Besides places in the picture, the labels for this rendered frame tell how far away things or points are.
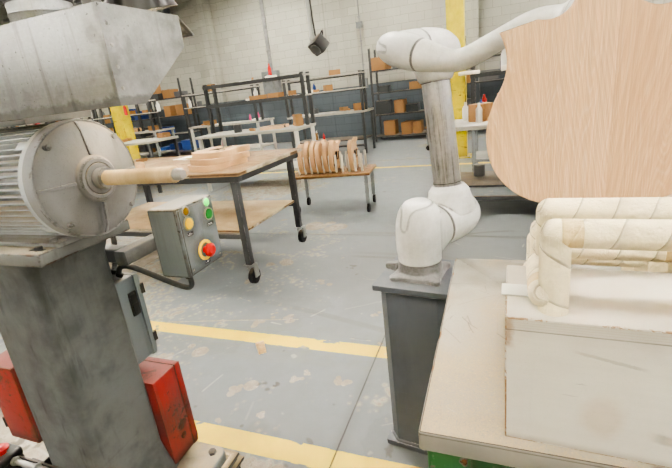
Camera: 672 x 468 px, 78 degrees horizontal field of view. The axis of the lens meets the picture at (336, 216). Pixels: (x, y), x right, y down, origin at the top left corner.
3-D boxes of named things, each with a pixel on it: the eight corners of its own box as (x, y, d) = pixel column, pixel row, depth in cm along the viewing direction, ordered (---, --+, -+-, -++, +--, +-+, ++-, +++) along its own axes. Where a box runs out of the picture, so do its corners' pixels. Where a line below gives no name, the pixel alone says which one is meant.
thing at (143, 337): (98, 363, 128) (42, 190, 112) (125, 343, 137) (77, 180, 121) (136, 369, 122) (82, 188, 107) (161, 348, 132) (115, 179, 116)
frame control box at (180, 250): (116, 301, 121) (91, 216, 114) (167, 269, 140) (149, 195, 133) (184, 307, 113) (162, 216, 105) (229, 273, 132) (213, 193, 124)
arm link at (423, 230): (388, 260, 153) (383, 202, 146) (420, 245, 163) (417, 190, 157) (423, 272, 140) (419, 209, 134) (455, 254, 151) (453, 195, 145)
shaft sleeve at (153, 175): (108, 167, 89) (116, 179, 91) (98, 176, 87) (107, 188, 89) (175, 163, 82) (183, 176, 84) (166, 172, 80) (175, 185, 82)
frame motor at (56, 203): (-60, 252, 96) (-107, 140, 89) (50, 216, 120) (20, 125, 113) (64, 258, 82) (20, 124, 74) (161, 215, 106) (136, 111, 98)
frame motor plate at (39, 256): (-62, 262, 99) (-68, 247, 98) (36, 228, 121) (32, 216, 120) (41, 268, 87) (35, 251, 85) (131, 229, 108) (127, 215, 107)
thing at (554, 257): (538, 315, 48) (540, 238, 45) (536, 301, 50) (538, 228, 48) (570, 318, 46) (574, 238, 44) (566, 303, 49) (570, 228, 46)
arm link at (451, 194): (421, 243, 163) (455, 227, 176) (457, 248, 150) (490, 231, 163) (393, 34, 146) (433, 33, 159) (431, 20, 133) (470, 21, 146)
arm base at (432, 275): (395, 260, 167) (394, 246, 165) (451, 265, 156) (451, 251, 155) (378, 279, 151) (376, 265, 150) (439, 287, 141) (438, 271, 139)
